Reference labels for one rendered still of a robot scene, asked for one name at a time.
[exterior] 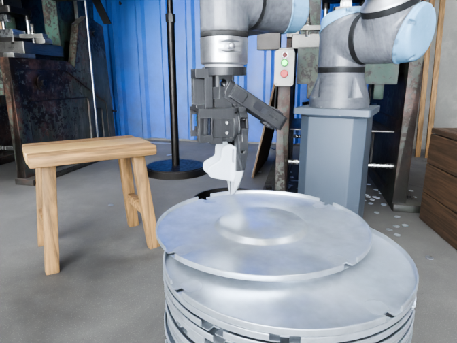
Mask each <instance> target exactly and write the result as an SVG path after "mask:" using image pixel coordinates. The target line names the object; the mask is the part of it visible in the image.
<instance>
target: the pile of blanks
mask: <svg viewBox="0 0 457 343"><path fill-rule="evenodd" d="M163 281H164V288H165V298H166V300H165V315H164V326H165V335H166V338H167V339H166V340H165V343H411V339H412V335H413V322H414V316H415V310H414V308H415V306H416V296H415V297H414V299H413V301H412V302H411V303H410V304H409V305H408V306H407V308H406V309H405V310H404V311H402V312H401V313H400V314H399V315H397V316H393V315H391V314H390V313H388V312H387V313H386V314H385V315H386V316H389V317H390V318H391V320H389V321H387V322H385V323H382V324H381V325H378V326H375V327H372V328H369V329H366V330H362V331H357V332H354V333H347V334H341V335H335V336H285V335H278V334H273V333H265V332H261V331H254V330H251V329H246V328H243V327H239V326H236V325H233V324H230V323H227V322H224V321H221V320H219V319H217V318H214V317H212V316H210V315H208V314H206V313H204V312H202V311H200V310H199V309H197V308H195V307H194V306H192V305H191V304H190V303H188V302H187V301H186V300H185V299H183V298H182V297H181V296H180V295H179V294H178V292H181V291H184V289H183V288H181V289H178V290H175V289H174V288H173V287H172V286H171V284H170V283H169V281H168V279H167V277H166V275H165V271H164V268H163Z"/></svg>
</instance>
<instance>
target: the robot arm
mask: <svg viewBox="0 0 457 343"><path fill-rule="evenodd" d="M199 1H200V36H201V38H200V51H201V64H202V65H204V67H202V69H191V95H192V106H190V136H191V137H193V136H197V141H198V143H205V142H207V143H208V142H209V144H215V145H216V146H215V155H214V156H213V157H211V158H209V159H208V160H206V161H204V163H203V169H204V171H205V172H207V173H208V174H209V176H210V177H211V178H217V179H221V180H227V182H228V189H229V193H230V194H231V195H234V194H235V192H236V191H237V189H238V187H239V185H240V183H241V179H242V178H243V173H244V170H245V168H246V160H247V156H248V131H249V122H248V113H249V114H251V115H253V116H254V117H255V118H257V119H259V120H260V123H261V124H263V125H264V126H265V127H266V128H269V129H272V130H274V129H277V130H281V129H282V127H283V126H284V124H285V122H286V121H287V118H286V117H285V116H284V115H283V113H282V112H281V111H279V110H278V109H277V108H275V107H272V106H269V105H267V104H266V103H265V102H263V101H261V100H260V99H259V98H257V97H255V96H254V95H253V94H252V93H250V92H248V91H247V90H246V89H244V88H242V87H241V86H240V85H238V84H236V83H235V82H234V76H246V68H247V67H244V65H246V64H247V63H248V36H253V35H261V34H265V33H280V34H282V35H284V34H286V33H296V32H298V31H300V30H301V29H302V28H303V26H304V25H305V23H306V21H307V18H308V16H309V0H199ZM435 25H436V14H435V9H434V7H433V5H432V4H431V3H429V2H425V1H422V2H421V0H365V2H364V3H363V5H362V7H361V6H356V7H349V8H342V9H339V10H335V11H333V12H330V13H328V14H327V15H325V16H324V18H323V19H322V22H321V27H320V32H319V37H320V45H319V56H318V77H317V79H316V83H315V84H314V88H313V90H312V92H311V95H310V98H309V107H313V108H332V109H361V108H369V101H370V99H369V94H368V90H367V85H366V82H365V65H366V64H383V63H394V64H400V63H408V62H413V61H416V60H418V59H419V58H420V57H422V56H423V55H424V53H425V52H426V51H427V50H428V47H429V46H430V43H431V41H432V39H433V35H434V32H435ZM220 80H221V82H220ZM220 84H221V86H220ZM193 114H196V122H197V125H196V126H194V130H192V115H193Z"/></svg>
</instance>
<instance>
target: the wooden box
mask: <svg viewBox="0 0 457 343"><path fill-rule="evenodd" d="M431 133H435V134H431V135H430V144H429V149H428V158H427V164H426V173H425V178H424V187H423V191H424V192H422V201H421V206H420V215H419V218H420V219H421V220H422V221H423V222H425V223H426V224H427V225H428V226H429V227H430V228H431V229H432V230H434V231H435V232H436V233H438V234H439V235H440V236H441V237H442V238H443V239H444V240H445V241H446V242H448V243H449V244H450V245H451V246H453V247H454V248H455V249H456V250H457V128H432V130H431Z"/></svg>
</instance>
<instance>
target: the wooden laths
mask: <svg viewBox="0 0 457 343"><path fill-rule="evenodd" d="M445 2H446V0H440V2H439V15H438V23H437V36H436V44H435V57H434V65H433V78H432V86H431V93H430V107H429V114H428V128H427V135H426V149H425V156H424V158H428V149H429V144H430V135H431V134H433V133H431V130H432V128H433V126H434V119H435V105H436V98H437V85H438V77H439V64H440V57H441V43H442V36H443V23H444V16H445ZM429 3H431V4H432V5H433V7H434V8H435V0H429ZM430 46H431V43H430ZM430 46H429V47H428V50H427V51H426V52H425V56H424V66H423V72H422V83H421V91H420V106H419V113H418V128H417V135H416V149H415V157H420V153H421V145H422V132H423V124H424V110H425V103H426V89H427V81H428V67H429V60H430Z"/></svg>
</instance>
